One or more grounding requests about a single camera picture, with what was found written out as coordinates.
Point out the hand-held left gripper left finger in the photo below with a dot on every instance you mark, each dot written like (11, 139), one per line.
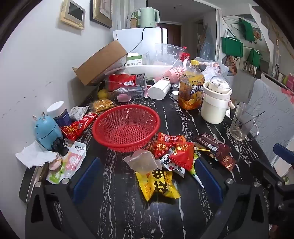
(87, 181)

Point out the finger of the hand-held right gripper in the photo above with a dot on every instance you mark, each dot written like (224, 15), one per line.
(266, 171)
(283, 150)

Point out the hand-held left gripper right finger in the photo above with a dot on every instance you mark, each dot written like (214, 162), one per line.
(209, 181)

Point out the green and white snack packet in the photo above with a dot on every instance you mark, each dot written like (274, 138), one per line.
(195, 171)

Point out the red Kiss chocolate packet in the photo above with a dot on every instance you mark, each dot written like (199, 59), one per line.
(226, 158)

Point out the large red snack packet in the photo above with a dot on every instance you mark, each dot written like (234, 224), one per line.
(183, 155)

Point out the large brown chocolate packet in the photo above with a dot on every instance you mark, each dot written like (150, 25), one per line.
(206, 140)

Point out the black and white snack packet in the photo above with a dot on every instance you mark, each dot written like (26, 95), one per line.
(167, 162)

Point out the orange-red snack packet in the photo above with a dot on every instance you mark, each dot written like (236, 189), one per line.
(171, 138)

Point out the clear brownish snack packet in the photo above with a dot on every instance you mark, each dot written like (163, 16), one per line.
(142, 160)

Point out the small red snack packet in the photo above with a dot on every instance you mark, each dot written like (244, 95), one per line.
(159, 148)

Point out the red plastic basket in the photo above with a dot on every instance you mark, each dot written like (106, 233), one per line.
(126, 128)

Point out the white and pink packet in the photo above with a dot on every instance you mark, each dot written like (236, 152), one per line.
(71, 160)

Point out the black hair clip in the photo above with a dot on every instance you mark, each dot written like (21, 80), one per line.
(60, 146)

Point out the glass mug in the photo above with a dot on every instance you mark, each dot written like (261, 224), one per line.
(241, 124)

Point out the grey patterned chair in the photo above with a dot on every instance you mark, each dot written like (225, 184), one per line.
(271, 101)

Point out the red and gold packet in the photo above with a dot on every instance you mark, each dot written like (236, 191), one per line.
(71, 132)

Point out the white tissue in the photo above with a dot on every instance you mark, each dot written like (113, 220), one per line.
(34, 155)

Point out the black flat device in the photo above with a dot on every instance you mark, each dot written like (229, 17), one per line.
(27, 186)

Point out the red stick packet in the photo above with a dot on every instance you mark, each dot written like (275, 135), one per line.
(87, 118)

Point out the blue round humidifier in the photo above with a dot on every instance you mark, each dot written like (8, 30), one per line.
(47, 132)

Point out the silvery white packet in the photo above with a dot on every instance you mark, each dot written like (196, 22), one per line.
(77, 112)

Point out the dark blue white-lidded jar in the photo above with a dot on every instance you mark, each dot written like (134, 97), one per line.
(60, 116)

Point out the cream lidded food jar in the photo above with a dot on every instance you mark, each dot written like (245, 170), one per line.
(214, 108)

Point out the yellow noodle snack packet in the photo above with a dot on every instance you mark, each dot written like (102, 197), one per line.
(103, 105)

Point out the yellow round item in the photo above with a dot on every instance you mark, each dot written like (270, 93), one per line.
(102, 94)

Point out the pink small packet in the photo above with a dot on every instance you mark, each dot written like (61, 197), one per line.
(123, 98)

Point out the small white cap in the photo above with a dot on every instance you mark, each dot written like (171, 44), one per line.
(175, 94)

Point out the iced tea bottle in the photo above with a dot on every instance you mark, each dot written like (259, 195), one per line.
(191, 89)

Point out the green tote bag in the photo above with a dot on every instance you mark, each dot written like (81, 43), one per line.
(255, 57)
(247, 28)
(232, 46)

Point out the cartoon print bag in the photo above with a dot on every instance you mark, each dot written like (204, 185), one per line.
(229, 65)

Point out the clear plastic box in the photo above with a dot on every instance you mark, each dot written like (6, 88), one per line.
(135, 89)

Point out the white cylinder container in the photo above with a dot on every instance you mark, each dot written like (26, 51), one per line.
(158, 90)

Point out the red packet with white label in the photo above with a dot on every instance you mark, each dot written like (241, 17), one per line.
(120, 80)

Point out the white plastic bag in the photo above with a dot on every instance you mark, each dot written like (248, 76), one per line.
(212, 70)

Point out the pink panda cup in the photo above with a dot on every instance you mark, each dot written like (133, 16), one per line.
(172, 74)

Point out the cardboard box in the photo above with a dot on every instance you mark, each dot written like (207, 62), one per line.
(101, 61)

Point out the white tray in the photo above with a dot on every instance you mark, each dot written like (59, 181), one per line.
(149, 69)

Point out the red cola bottle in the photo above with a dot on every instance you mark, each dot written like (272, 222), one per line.
(185, 55)

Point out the white and green box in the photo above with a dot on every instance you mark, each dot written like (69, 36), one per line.
(134, 61)

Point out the clear plastic bag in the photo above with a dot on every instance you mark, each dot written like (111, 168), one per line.
(165, 52)

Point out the brown door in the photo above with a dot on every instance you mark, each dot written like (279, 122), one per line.
(172, 34)

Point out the white fridge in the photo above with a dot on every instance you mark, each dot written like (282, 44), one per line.
(137, 36)

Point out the green carton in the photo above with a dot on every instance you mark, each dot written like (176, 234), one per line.
(135, 17)

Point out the green electric kettle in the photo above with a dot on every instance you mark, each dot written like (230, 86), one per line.
(147, 17)

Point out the dark picture frame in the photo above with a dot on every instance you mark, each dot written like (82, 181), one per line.
(101, 11)

